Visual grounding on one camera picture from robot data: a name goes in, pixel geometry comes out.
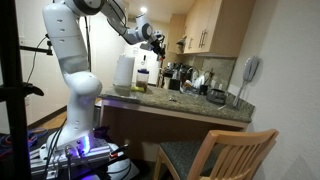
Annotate wooden chair with grey cushion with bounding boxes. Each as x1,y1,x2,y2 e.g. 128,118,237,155
152,129,279,180

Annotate white paper towel roll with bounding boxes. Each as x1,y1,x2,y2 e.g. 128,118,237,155
113,55,135,87

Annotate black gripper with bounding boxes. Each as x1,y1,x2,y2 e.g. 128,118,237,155
150,30,165,58

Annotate blue cable on floor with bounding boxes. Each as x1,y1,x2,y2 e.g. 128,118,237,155
0,128,49,158

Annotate black toaster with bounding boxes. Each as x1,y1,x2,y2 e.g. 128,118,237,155
206,89,227,105

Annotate black tripod stand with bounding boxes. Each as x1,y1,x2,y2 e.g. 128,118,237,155
0,0,40,180

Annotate clear jar with blue lid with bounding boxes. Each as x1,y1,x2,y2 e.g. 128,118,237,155
136,68,149,91

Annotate yellow green fruit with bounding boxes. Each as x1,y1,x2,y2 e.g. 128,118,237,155
130,86,145,93

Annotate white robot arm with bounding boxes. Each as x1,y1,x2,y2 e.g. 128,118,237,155
43,0,165,154

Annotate beige upper kitchen cabinets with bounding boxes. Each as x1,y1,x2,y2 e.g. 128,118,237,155
166,0,256,57

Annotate black coffee maker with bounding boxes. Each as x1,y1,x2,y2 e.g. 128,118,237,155
162,62,185,90

